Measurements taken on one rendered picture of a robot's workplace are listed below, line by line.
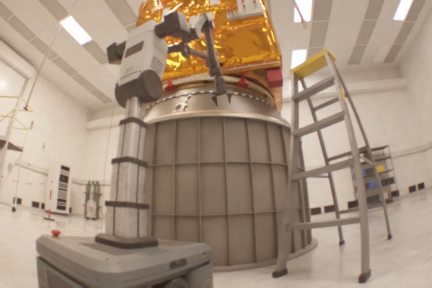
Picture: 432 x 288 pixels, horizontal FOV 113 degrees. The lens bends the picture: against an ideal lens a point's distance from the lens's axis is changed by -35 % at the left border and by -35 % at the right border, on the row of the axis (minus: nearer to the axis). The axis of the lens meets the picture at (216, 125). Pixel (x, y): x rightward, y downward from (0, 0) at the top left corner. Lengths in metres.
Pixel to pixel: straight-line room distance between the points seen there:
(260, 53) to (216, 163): 1.23
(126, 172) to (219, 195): 0.84
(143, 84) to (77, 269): 0.78
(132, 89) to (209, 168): 0.84
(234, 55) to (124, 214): 1.89
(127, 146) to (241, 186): 0.94
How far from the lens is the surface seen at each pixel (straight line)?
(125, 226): 0.88
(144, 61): 1.10
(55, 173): 8.96
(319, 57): 1.82
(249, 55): 2.29
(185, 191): 1.60
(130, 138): 0.96
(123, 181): 0.91
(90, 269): 0.63
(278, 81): 2.19
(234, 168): 1.62
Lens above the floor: 0.40
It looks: 23 degrees up
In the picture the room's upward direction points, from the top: 2 degrees counter-clockwise
